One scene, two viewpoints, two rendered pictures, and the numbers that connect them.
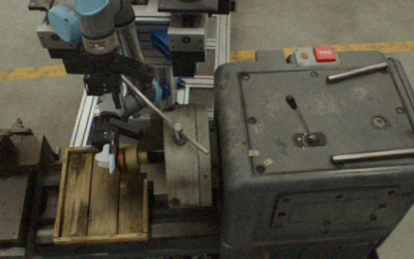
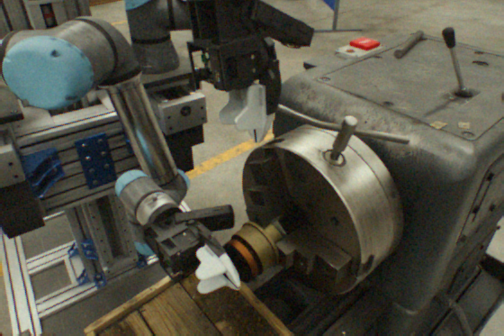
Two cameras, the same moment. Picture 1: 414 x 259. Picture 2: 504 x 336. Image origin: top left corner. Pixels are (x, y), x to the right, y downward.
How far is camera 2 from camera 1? 0.92 m
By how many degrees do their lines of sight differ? 33
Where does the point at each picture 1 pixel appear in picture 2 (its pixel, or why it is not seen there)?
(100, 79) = (249, 40)
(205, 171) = (390, 187)
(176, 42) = (174, 119)
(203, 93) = not seen: hidden behind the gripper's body
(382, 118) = (477, 61)
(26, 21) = not seen: outside the picture
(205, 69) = not seen: hidden behind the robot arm
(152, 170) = (299, 241)
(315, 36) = (221, 143)
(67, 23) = (59, 58)
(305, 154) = (478, 104)
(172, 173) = (359, 209)
